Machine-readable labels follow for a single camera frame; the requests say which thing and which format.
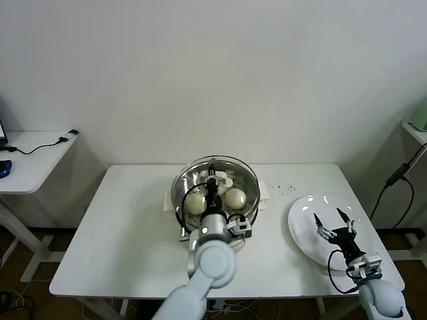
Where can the white power strip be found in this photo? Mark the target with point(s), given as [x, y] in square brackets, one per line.
[218, 305]

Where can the white round plate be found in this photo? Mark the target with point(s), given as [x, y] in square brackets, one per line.
[300, 226]

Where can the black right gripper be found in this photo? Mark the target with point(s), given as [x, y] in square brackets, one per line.
[347, 243]

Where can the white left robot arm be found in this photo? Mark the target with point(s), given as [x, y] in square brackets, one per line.
[213, 263]

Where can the white shelf table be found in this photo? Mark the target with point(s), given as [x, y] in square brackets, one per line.
[413, 133]

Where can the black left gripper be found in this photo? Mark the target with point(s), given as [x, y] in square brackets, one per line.
[213, 200]

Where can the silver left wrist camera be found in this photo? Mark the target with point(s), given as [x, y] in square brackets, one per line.
[241, 227]

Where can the white side table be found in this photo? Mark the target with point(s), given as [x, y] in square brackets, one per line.
[33, 166]

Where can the black laptop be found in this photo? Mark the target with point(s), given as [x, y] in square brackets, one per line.
[2, 130]

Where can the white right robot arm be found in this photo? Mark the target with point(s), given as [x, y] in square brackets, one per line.
[383, 300]

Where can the white steamed baozi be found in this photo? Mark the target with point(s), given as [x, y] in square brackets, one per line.
[194, 204]
[235, 198]

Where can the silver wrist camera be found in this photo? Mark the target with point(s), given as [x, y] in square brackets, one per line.
[241, 227]
[365, 266]

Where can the blue computer mouse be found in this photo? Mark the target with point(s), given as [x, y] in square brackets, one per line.
[5, 168]

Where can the stainless steel steamer basket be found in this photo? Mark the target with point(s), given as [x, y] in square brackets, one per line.
[265, 193]

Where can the round glass pot lid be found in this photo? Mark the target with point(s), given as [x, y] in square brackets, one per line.
[203, 176]

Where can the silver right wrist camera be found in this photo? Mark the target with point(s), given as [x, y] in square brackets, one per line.
[365, 266]

